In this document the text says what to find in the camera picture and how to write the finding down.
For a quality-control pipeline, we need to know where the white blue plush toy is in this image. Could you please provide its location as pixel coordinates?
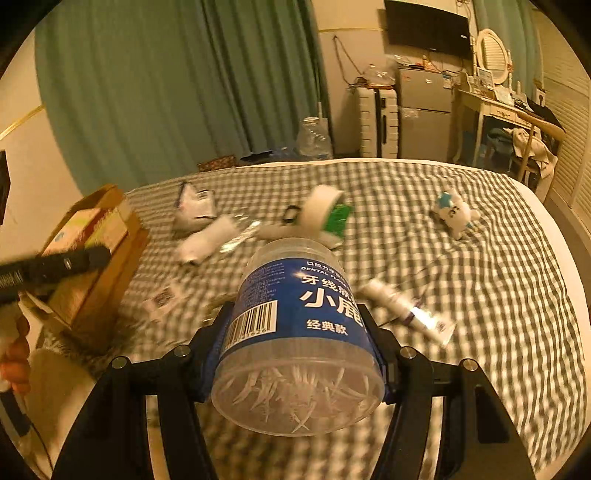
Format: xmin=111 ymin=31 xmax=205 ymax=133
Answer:
xmin=431 ymin=189 xmax=482 ymax=241

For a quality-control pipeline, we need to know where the silver blister pack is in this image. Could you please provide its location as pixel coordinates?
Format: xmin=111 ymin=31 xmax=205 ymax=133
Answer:
xmin=221 ymin=220 xmax=260 ymax=254

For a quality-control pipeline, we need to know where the silver white pouch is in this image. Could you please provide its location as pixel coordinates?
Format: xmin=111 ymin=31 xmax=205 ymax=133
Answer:
xmin=172 ymin=182 xmax=218 ymax=232

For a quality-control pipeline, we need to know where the grey small fridge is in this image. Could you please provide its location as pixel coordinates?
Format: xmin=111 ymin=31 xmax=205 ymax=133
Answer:
xmin=398 ymin=65 xmax=456 ymax=160

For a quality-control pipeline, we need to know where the white tape roll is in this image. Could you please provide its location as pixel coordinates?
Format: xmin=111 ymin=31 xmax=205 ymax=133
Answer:
xmin=301 ymin=185 xmax=346 ymax=234

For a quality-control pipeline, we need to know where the white green carton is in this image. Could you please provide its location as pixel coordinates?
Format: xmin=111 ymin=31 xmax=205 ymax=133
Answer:
xmin=41 ymin=207 xmax=103 ymax=256

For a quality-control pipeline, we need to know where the person's left hand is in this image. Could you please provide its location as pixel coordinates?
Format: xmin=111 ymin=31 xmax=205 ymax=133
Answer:
xmin=0 ymin=318 xmax=31 ymax=396

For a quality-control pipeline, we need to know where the checked bed sheet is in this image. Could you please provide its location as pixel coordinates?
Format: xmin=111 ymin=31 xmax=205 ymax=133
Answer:
xmin=69 ymin=159 xmax=587 ymax=472

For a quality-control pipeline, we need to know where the black wall television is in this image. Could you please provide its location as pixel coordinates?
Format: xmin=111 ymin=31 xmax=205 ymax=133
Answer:
xmin=384 ymin=0 xmax=472 ymax=59

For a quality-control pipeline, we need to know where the white suitcase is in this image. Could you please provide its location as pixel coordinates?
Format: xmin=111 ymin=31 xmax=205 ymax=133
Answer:
xmin=357 ymin=85 xmax=400 ymax=158

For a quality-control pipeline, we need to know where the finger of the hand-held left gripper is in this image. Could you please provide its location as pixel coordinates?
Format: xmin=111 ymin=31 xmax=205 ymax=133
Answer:
xmin=23 ymin=244 xmax=112 ymax=289

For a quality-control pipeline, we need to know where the wooden chair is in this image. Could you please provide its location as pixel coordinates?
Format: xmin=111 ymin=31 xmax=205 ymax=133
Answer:
xmin=512 ymin=108 xmax=568 ymax=186

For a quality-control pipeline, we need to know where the white vanity table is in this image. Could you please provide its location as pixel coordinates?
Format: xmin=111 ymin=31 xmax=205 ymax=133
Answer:
xmin=454 ymin=87 xmax=544 ymax=165

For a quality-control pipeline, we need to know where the clear blue-label dental floss jar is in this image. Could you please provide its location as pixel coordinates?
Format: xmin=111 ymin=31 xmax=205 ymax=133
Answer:
xmin=210 ymin=237 xmax=386 ymax=437

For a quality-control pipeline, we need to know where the oval white-framed mirror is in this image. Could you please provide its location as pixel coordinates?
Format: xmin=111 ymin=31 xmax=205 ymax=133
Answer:
xmin=475 ymin=28 xmax=514 ymax=86

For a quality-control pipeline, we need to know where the white toothpaste tube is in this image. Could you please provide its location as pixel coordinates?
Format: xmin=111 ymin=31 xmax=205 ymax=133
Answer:
xmin=359 ymin=278 xmax=457 ymax=348

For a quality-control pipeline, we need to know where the patterned brown bag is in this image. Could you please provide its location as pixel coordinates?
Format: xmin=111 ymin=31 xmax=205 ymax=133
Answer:
xmin=198 ymin=155 xmax=239 ymax=173

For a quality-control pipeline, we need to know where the green packet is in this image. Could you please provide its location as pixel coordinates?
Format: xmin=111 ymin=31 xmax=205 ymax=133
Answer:
xmin=323 ymin=203 xmax=355 ymax=241

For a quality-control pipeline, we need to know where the brown cardboard box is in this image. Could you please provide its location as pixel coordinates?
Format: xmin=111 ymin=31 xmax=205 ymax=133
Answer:
xmin=23 ymin=185 xmax=151 ymax=356

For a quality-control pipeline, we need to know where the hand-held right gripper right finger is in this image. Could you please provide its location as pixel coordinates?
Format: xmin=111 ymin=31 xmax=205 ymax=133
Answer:
xmin=358 ymin=305 xmax=536 ymax=480

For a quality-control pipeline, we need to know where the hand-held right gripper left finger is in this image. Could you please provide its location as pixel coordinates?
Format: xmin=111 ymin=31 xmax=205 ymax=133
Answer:
xmin=51 ymin=302 xmax=234 ymax=480

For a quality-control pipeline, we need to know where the white label card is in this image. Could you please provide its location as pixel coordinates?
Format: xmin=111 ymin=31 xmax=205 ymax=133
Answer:
xmin=142 ymin=281 xmax=184 ymax=322

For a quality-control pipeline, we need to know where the white towel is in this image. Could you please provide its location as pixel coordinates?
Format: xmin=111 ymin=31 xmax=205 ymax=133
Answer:
xmin=509 ymin=128 xmax=559 ymax=180

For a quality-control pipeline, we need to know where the narrow green curtain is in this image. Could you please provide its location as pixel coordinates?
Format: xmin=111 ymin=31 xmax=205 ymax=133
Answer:
xmin=473 ymin=0 xmax=542 ymax=88

